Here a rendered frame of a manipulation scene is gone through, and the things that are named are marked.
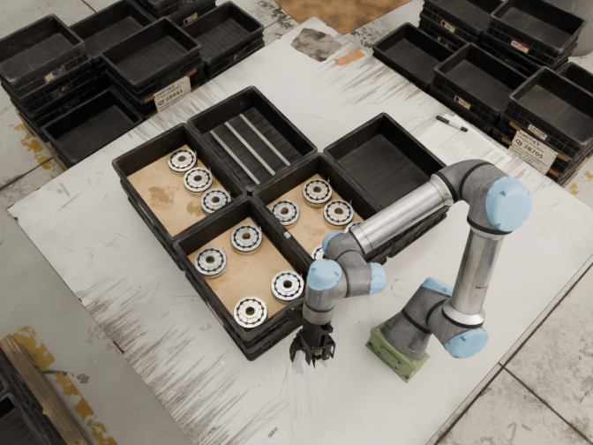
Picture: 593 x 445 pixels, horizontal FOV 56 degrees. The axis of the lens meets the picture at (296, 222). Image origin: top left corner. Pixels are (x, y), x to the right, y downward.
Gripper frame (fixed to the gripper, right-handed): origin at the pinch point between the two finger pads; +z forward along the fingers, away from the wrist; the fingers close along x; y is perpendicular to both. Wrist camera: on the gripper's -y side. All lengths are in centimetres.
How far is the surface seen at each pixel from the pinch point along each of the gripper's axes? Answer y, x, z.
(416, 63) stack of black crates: -154, 146, -26
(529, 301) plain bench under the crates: 0, 86, 3
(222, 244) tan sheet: -53, -4, -5
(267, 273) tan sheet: -37.2, 5.5, -2.0
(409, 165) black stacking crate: -52, 66, -25
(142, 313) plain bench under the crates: -53, -32, 17
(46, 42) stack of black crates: -222, -38, -22
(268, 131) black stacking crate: -87, 26, -27
